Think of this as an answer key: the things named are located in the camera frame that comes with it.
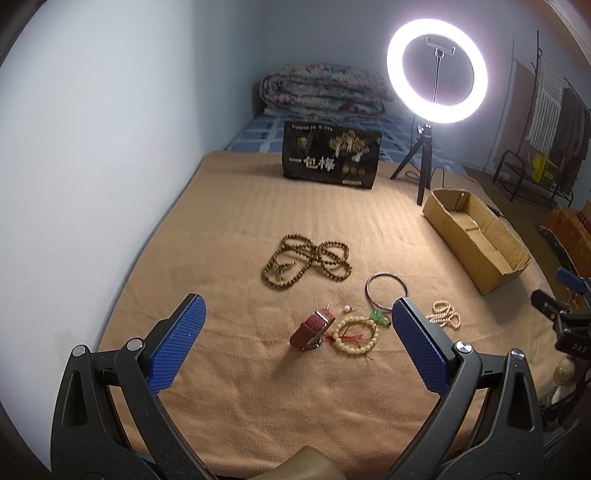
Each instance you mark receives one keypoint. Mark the tan blanket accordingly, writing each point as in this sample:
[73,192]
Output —
[265,252]

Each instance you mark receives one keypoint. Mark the brown cardboard box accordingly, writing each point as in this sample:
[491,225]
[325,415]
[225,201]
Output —
[491,254]

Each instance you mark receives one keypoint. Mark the yellow box on rack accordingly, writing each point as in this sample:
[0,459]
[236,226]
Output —
[544,171]

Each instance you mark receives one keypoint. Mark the white ring light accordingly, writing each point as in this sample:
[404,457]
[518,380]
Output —
[444,39]

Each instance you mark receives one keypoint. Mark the dark hanging clothes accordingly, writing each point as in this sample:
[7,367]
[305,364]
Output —
[571,139]

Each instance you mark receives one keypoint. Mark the black clothes rack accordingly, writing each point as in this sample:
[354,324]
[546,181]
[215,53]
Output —
[512,153]

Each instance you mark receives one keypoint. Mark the folded floral quilt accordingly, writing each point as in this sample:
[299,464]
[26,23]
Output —
[326,89]

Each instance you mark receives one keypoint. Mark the orange wooden chest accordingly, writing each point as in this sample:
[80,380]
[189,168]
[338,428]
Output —
[572,230]

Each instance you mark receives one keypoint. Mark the white striped towel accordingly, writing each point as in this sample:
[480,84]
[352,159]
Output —
[546,107]

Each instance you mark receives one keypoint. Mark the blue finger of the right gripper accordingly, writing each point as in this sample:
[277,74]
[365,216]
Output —
[572,280]

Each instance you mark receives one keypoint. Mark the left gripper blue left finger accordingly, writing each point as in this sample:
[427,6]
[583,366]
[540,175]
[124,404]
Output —
[170,341]

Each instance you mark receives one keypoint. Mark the blue checkered bed sheet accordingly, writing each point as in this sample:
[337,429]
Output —
[264,134]

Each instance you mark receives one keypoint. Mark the right gloved hand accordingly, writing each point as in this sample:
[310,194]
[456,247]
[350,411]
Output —
[564,379]

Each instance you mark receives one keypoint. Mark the blue thin bangle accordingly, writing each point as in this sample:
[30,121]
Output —
[383,289]

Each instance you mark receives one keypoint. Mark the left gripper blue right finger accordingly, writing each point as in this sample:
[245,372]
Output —
[429,347]

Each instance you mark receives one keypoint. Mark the left gloved hand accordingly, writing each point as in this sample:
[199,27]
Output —
[307,464]

